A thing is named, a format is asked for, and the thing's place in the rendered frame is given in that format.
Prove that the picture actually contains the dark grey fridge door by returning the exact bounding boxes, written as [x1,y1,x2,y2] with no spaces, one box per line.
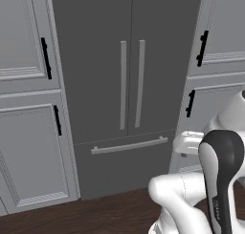
[127,0,204,138]
[50,0,134,146]

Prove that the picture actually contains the grey fridge drawer handle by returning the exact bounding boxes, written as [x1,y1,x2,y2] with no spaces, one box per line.
[90,136,168,156]

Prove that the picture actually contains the grey cupboard door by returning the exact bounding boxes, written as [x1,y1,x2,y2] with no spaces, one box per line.
[0,89,80,217]
[188,0,245,77]
[0,0,61,96]
[167,73,245,175]

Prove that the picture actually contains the black cupboard handle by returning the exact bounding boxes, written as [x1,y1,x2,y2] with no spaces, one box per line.
[53,104,63,137]
[40,36,53,80]
[195,30,210,68]
[185,89,196,118]

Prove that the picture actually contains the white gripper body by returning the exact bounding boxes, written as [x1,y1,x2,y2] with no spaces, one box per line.
[172,130,205,157]

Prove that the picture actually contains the dark grey fridge drawer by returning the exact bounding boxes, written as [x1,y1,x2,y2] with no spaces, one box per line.
[73,128,177,201]

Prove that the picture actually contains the grey fridge door handle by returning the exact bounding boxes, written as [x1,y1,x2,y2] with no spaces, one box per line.
[119,40,127,131]
[134,39,146,129]

